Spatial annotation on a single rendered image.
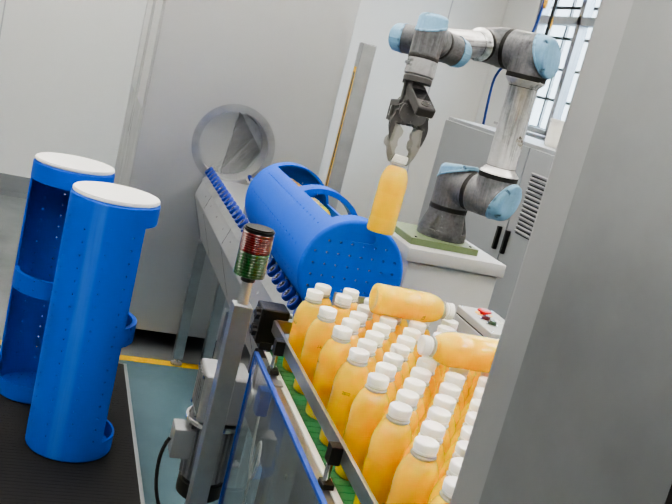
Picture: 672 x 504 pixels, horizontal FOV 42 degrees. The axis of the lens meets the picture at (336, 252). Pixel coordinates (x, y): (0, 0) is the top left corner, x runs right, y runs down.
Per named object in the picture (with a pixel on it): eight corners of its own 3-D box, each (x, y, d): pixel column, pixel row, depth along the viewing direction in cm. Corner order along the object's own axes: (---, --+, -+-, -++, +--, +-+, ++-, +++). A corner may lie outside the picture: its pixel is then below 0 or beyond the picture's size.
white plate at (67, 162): (50, 148, 328) (49, 152, 328) (24, 156, 301) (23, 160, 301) (123, 166, 329) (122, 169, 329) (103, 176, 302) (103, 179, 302)
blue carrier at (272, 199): (314, 246, 316) (332, 169, 310) (389, 332, 235) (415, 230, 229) (237, 234, 308) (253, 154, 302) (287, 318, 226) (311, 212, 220)
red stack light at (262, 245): (267, 249, 178) (271, 231, 177) (273, 258, 172) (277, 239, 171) (236, 244, 176) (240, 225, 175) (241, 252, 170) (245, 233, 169)
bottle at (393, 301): (376, 275, 196) (450, 289, 202) (364, 295, 200) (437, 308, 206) (380, 299, 191) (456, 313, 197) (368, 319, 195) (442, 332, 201)
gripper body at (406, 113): (411, 129, 222) (423, 81, 220) (424, 131, 214) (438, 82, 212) (383, 121, 219) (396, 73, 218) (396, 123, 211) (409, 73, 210)
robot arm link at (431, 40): (458, 22, 214) (439, 12, 207) (446, 66, 215) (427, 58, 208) (432, 18, 219) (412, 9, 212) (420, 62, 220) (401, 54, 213)
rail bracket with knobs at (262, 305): (282, 343, 222) (292, 304, 220) (288, 353, 215) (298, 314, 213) (244, 337, 219) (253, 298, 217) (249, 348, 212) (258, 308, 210)
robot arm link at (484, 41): (493, 23, 263) (389, 13, 228) (524, 29, 256) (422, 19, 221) (485, 62, 267) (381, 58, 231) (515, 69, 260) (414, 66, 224)
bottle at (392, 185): (397, 238, 219) (418, 165, 216) (384, 237, 213) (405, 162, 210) (374, 229, 222) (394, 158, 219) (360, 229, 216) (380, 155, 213)
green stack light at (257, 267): (261, 273, 179) (267, 250, 178) (267, 282, 173) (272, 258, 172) (231, 267, 177) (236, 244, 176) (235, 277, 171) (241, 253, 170)
